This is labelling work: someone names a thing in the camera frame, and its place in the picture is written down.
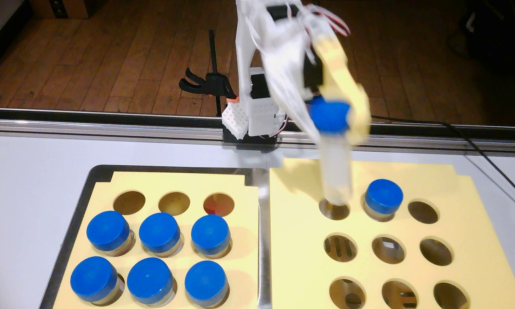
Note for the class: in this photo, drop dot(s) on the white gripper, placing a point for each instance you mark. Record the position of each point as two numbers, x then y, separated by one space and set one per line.
290 85

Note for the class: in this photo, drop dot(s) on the blue capped test tube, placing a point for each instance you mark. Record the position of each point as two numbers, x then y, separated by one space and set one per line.
149 280
94 279
206 283
159 232
384 196
329 116
108 231
210 234

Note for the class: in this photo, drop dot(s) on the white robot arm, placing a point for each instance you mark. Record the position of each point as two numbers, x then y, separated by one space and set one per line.
244 43

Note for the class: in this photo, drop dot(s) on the black bar clamp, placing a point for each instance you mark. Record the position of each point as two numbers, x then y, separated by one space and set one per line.
213 83

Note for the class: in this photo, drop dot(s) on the red support under rack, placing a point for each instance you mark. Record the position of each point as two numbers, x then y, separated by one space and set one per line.
216 209

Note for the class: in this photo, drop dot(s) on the metal tray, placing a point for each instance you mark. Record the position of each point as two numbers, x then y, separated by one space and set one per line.
264 257

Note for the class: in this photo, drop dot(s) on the small yellow foam rack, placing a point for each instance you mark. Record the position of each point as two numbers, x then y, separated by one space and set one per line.
244 257

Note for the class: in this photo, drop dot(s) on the black bag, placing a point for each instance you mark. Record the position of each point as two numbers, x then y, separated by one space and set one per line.
497 34

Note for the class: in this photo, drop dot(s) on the large yellow foam rack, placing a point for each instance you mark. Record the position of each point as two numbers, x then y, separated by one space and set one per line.
291 274

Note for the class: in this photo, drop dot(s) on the aluminium table rail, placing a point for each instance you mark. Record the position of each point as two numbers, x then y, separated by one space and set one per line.
68 126

